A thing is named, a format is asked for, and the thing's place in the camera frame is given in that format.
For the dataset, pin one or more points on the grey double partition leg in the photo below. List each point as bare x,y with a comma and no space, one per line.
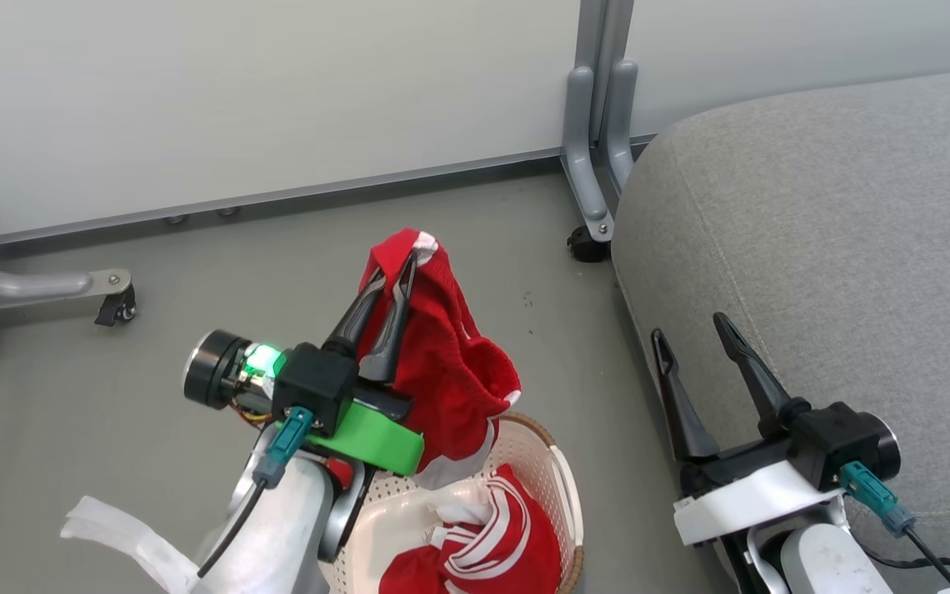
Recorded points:
594,124

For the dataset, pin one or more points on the white perforated laundry basket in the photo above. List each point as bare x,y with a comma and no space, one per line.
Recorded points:
553,487

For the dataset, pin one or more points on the small round partition foot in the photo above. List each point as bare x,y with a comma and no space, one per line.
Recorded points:
228,211
176,219

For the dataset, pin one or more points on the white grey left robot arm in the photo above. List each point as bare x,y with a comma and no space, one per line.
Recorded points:
277,528

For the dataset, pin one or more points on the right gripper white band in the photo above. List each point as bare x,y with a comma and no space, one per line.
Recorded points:
821,450

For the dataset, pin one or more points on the white fabric strip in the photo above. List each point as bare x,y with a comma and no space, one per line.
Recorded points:
129,536

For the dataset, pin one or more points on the grey single partition leg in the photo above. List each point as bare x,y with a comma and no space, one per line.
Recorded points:
30,285

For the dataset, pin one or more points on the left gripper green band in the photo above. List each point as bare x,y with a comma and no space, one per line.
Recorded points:
317,386

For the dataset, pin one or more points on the red and white garment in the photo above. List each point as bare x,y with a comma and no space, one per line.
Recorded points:
442,363

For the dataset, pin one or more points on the grey fabric sofa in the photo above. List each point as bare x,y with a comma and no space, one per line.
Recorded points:
838,247

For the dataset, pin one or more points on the black caster wheel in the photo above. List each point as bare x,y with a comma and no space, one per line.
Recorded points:
587,245
118,309

